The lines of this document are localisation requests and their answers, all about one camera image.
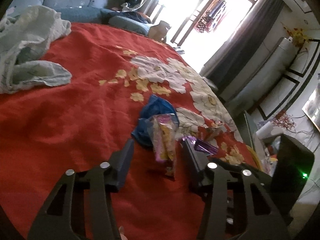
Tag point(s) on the brown paper bag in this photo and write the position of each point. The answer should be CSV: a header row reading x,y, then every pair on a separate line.
x,y
158,31

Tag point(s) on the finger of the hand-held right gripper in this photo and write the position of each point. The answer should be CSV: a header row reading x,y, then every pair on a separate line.
x,y
230,162

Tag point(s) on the blue plastic bag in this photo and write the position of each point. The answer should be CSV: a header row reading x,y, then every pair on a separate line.
x,y
155,107

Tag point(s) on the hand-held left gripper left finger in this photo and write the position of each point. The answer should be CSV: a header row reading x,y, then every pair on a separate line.
x,y
127,155

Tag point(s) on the pink yellow snack wrapper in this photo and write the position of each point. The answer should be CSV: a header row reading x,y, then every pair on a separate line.
x,y
163,142

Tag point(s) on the white paper roll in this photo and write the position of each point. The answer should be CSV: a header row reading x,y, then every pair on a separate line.
x,y
265,131

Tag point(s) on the television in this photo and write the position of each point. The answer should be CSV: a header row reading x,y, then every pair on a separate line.
x,y
312,110

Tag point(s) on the yellow-rimmed trash bin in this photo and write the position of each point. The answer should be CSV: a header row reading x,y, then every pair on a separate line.
x,y
256,157

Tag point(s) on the red floral bedsheet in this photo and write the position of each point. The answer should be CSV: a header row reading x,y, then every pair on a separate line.
x,y
62,130

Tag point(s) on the light green crumpled cloth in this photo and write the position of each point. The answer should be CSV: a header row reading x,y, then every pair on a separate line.
x,y
30,42

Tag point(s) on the grey curtain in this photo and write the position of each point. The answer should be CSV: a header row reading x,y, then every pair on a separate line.
x,y
245,37

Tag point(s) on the blue patterned sofa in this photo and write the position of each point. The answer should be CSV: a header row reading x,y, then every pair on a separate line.
x,y
75,2

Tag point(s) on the glass balcony door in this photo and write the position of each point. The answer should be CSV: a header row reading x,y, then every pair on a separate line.
x,y
190,10

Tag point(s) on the yellow artificial flowers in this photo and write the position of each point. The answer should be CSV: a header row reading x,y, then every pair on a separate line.
x,y
297,35

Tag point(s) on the purple snack wrapper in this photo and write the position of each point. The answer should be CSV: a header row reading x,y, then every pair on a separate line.
x,y
205,148

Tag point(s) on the dark clothes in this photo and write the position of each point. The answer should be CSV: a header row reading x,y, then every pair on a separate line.
x,y
132,15

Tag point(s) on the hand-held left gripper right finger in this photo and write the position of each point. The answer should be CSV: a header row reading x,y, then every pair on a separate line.
x,y
190,155

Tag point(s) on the red berry decoration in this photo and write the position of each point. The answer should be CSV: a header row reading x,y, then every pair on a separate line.
x,y
282,120

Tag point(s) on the small crumpled wrapper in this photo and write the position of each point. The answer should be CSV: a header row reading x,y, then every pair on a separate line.
x,y
215,130

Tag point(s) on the hanging laundry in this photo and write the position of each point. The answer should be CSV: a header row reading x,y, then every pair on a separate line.
x,y
212,15

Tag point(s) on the standing air conditioner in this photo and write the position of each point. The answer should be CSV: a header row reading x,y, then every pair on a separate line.
x,y
265,72

